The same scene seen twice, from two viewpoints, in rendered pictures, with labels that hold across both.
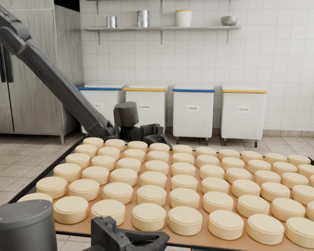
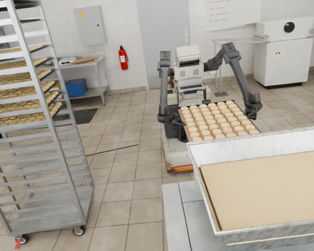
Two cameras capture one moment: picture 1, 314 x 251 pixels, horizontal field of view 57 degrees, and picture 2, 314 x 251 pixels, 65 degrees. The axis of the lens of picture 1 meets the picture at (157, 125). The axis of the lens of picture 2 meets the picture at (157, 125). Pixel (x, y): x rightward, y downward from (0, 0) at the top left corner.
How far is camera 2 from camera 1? 1.40 m
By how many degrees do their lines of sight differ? 80
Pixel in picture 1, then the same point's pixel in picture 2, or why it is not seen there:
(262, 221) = (195, 133)
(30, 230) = (160, 107)
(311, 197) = not seen: hidden behind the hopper
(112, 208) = (187, 116)
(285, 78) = not seen: outside the picture
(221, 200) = (202, 127)
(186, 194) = (201, 122)
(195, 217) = (190, 125)
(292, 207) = (207, 138)
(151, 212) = (188, 120)
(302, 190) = not seen: hidden behind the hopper
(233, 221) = (192, 129)
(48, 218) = (163, 106)
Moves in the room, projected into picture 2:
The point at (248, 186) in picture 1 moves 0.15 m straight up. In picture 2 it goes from (216, 131) to (216, 106)
